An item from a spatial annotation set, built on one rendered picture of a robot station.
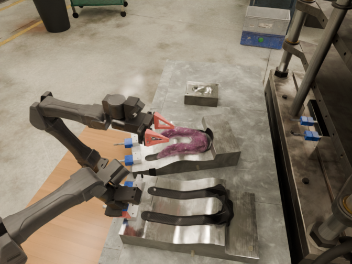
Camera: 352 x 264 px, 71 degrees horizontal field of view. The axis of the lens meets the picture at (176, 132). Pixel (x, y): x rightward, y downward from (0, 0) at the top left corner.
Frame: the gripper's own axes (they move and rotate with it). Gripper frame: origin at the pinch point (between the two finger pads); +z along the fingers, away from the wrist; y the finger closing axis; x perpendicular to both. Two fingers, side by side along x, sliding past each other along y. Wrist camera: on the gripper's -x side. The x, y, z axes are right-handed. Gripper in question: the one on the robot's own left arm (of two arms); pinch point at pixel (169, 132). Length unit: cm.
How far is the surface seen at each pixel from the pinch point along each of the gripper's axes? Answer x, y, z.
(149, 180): 30.5, -1.3, -8.0
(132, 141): 31.9, 18.1, -23.7
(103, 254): 40, -31, -16
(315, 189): 38, 21, 64
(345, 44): -12, 60, 59
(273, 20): 77, 313, 56
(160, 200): 30.6, -8.8, -0.5
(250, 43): 114, 314, 34
